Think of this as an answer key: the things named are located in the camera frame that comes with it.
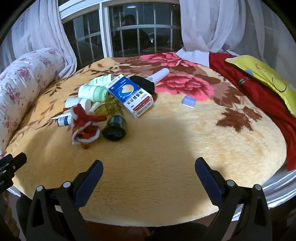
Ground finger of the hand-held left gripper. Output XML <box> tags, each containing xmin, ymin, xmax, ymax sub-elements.
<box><xmin>5</xmin><ymin>152</ymin><xmax>27</xmax><ymax>178</ymax></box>
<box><xmin>0</xmin><ymin>153</ymin><xmax>13</xmax><ymax>171</ymax></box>

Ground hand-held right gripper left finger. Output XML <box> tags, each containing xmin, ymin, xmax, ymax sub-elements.
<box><xmin>25</xmin><ymin>159</ymin><xmax>104</xmax><ymax>241</ymax></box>

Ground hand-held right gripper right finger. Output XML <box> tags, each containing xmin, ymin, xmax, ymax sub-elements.
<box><xmin>195</xmin><ymin>157</ymin><xmax>273</xmax><ymax>241</ymax></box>

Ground green pump lotion bottle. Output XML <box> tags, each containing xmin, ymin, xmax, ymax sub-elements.
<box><xmin>89</xmin><ymin>74</ymin><xmax>115</xmax><ymax>87</ymax></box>
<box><xmin>78</xmin><ymin>85</ymin><xmax>109</xmax><ymax>102</ymax></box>

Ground floral plush blanket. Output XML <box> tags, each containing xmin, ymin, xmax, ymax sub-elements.
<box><xmin>5</xmin><ymin>52</ymin><xmax>288</xmax><ymax>229</ymax></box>

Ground dark glass jar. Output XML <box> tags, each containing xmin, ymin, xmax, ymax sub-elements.
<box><xmin>102</xmin><ymin>114</ymin><xmax>128</xmax><ymax>142</ymax></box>

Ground thin white applicator stick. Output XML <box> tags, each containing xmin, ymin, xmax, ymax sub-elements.
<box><xmin>50</xmin><ymin>111</ymin><xmax>70</xmax><ymax>120</ymax></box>

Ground small blue label bottle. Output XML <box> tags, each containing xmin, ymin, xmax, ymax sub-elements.
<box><xmin>57</xmin><ymin>115</ymin><xmax>74</xmax><ymax>127</ymax></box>

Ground floral bolster pillow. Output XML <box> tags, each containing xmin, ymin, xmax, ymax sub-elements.
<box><xmin>0</xmin><ymin>47</ymin><xmax>66</xmax><ymax>158</ymax></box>

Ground white spray nozzle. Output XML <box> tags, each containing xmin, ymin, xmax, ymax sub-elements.
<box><xmin>89</xmin><ymin>101</ymin><xmax>101</xmax><ymax>116</ymax></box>

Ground small white plastic bottle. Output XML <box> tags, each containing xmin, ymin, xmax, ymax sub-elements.
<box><xmin>65</xmin><ymin>97</ymin><xmax>91</xmax><ymax>111</ymax></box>

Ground small lavender case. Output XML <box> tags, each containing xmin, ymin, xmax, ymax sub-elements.
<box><xmin>182</xmin><ymin>95</ymin><xmax>196</xmax><ymax>108</ymax></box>

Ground medicine carton box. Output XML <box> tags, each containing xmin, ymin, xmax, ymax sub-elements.
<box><xmin>107</xmin><ymin>75</ymin><xmax>154</xmax><ymax>119</ymax></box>

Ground red cloth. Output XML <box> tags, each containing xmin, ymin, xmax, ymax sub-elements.
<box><xmin>209</xmin><ymin>52</ymin><xmax>296</xmax><ymax>172</ymax></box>

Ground black round object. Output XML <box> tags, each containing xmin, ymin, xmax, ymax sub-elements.
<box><xmin>129</xmin><ymin>75</ymin><xmax>156</xmax><ymax>96</ymax></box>

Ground white plastic tube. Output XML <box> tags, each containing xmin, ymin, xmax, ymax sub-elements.
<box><xmin>148</xmin><ymin>68</ymin><xmax>169</xmax><ymax>83</ymax></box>

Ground yellow printed pillow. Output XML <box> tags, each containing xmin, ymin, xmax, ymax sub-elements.
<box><xmin>225</xmin><ymin>55</ymin><xmax>296</xmax><ymax>116</ymax></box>

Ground white sheer curtain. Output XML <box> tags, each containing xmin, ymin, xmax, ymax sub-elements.
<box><xmin>0</xmin><ymin>0</ymin><xmax>78</xmax><ymax>72</ymax></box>
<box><xmin>176</xmin><ymin>0</ymin><xmax>296</xmax><ymax>61</ymax></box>

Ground white framed window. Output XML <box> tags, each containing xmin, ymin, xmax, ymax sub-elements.
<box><xmin>58</xmin><ymin>0</ymin><xmax>185</xmax><ymax>77</ymax></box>

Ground metal window grille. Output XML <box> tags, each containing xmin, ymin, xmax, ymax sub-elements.
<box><xmin>62</xmin><ymin>3</ymin><xmax>183</xmax><ymax>70</ymax></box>

